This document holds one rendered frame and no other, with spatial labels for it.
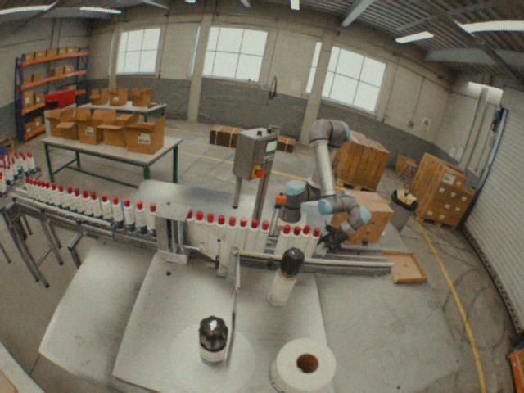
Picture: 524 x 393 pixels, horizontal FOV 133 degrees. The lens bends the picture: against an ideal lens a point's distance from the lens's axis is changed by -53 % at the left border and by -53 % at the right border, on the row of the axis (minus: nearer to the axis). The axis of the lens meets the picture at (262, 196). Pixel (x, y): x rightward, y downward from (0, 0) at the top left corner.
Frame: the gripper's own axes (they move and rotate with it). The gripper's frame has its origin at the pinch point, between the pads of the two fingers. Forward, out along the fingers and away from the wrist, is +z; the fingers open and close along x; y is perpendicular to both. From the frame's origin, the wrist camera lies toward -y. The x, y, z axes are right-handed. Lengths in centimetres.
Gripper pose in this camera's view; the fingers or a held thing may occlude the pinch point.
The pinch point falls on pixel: (315, 250)
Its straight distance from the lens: 127.9
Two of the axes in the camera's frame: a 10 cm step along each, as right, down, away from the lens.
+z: -6.5, 6.5, 3.9
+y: 0.0, 5.2, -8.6
